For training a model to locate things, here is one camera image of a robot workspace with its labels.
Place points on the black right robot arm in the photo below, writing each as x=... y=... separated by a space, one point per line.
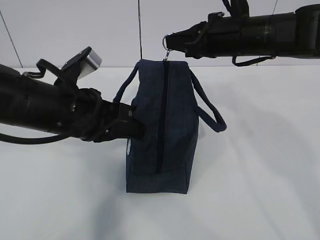
x=289 y=35

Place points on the dark navy lunch bag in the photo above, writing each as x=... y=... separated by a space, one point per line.
x=170 y=102

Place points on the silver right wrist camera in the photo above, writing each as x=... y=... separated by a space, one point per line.
x=237 y=8

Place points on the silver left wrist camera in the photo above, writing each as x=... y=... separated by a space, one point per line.
x=84 y=63

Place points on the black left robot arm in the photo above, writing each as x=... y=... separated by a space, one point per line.
x=62 y=111

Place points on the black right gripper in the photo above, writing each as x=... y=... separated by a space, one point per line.
x=218 y=36

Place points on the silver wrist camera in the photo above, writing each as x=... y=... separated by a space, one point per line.
x=237 y=8
x=84 y=63

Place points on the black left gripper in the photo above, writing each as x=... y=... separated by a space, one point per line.
x=109 y=121

